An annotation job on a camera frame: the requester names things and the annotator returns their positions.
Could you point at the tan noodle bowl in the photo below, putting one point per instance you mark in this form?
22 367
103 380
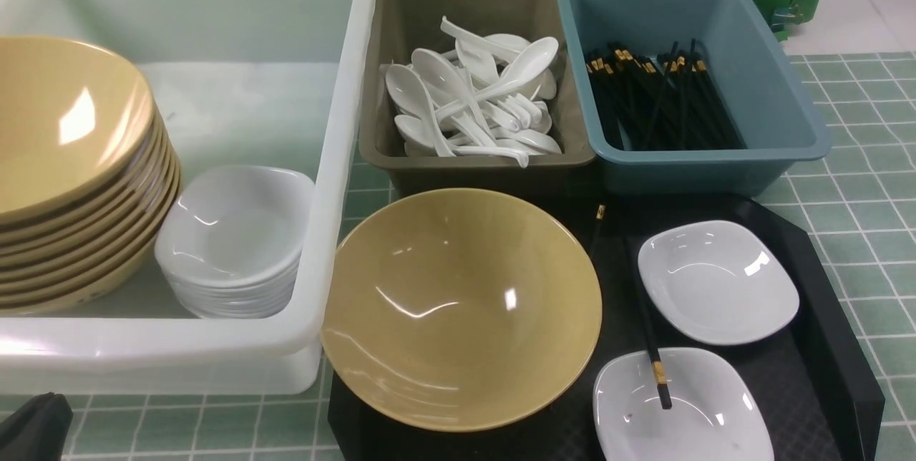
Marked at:
461 310

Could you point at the white square dish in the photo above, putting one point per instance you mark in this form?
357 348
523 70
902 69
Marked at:
717 283
714 415

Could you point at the pile of white spoons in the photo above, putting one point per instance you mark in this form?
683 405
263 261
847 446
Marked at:
487 96

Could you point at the brown plastic spoon bin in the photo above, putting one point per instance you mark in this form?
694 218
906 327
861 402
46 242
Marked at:
400 26

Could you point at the black chopstick near bins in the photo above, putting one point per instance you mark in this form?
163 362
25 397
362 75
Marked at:
598 224

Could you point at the stack of white dishes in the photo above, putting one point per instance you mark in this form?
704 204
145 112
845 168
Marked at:
231 244

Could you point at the bundle of black chopsticks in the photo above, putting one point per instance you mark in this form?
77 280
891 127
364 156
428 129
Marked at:
668 102

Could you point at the large white plastic tub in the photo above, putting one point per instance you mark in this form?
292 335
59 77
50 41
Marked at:
238 82

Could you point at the black chopstick on tray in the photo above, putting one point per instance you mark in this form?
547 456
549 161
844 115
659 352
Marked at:
651 344

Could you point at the blue plastic chopstick bin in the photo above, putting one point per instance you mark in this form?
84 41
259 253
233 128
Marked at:
774 113

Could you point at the stack of tan bowls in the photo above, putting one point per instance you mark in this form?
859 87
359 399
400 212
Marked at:
88 173

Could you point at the teal binder clip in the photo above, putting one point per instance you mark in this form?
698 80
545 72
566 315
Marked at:
788 15

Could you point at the black plastic serving tray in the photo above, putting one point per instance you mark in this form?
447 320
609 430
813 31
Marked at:
816 390

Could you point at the black left robot part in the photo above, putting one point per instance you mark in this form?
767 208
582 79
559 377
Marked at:
38 429

